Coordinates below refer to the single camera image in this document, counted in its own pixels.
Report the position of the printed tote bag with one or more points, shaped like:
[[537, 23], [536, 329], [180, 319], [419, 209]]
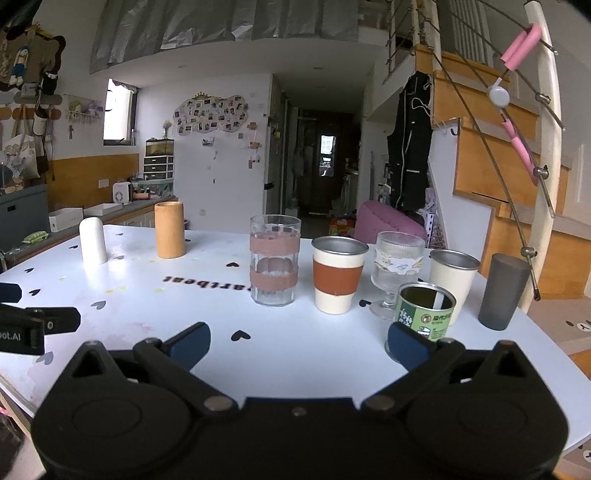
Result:
[[21, 159]]

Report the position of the white metal cup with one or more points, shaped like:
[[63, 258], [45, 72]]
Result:
[[455, 281]]

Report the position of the bamboo cup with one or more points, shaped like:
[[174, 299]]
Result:
[[170, 230]]

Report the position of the small white appliance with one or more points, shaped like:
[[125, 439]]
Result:
[[122, 193]]

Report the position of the grey plastic cup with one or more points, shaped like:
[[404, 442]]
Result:
[[503, 293]]

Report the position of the pink foam tube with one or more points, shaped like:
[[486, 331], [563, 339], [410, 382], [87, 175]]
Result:
[[519, 145], [521, 46]]

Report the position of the window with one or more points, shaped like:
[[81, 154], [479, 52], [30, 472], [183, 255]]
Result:
[[117, 113]]

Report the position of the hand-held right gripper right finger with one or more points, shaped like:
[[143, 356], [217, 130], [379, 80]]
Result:
[[406, 344]]

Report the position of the brown felt wall hanging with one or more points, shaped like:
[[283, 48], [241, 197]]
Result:
[[27, 60]]

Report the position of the ribbed stemmed glass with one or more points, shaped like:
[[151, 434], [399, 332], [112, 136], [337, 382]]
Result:
[[397, 272]]

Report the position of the pink pouf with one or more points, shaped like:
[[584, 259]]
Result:
[[388, 224]]

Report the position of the white railing post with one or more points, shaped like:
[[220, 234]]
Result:
[[547, 184]]

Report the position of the silver foil curtain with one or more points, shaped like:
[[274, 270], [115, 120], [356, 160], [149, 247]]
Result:
[[221, 27]]

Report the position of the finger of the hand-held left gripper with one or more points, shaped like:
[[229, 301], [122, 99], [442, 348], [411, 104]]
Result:
[[62, 319], [9, 291]]

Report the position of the green tin can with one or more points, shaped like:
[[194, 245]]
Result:
[[427, 316]]

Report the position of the red cardboard box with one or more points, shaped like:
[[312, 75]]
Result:
[[340, 227]]

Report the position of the fish tank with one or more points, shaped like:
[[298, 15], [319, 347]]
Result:
[[159, 147]]

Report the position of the plastic drawer unit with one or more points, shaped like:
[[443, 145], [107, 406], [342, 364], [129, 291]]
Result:
[[158, 168]]

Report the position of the wooden staircase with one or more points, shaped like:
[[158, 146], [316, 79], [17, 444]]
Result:
[[480, 152]]

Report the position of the white flat box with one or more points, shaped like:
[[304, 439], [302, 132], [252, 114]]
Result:
[[64, 219]]

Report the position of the clear glass with pink bands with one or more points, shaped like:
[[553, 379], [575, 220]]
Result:
[[274, 263]]

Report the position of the photo collage board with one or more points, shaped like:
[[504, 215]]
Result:
[[210, 115]]

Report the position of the grey cabinet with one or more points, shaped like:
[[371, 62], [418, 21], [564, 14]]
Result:
[[23, 217]]

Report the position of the black hanging coat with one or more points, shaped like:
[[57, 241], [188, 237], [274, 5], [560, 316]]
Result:
[[408, 147]]

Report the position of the white cup with brown sleeve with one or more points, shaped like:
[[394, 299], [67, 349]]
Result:
[[337, 281]]

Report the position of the wall poster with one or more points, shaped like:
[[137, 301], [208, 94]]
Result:
[[84, 110]]

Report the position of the round white device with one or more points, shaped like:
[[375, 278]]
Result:
[[499, 96]]

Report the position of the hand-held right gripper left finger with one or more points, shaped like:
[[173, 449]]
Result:
[[190, 344]]

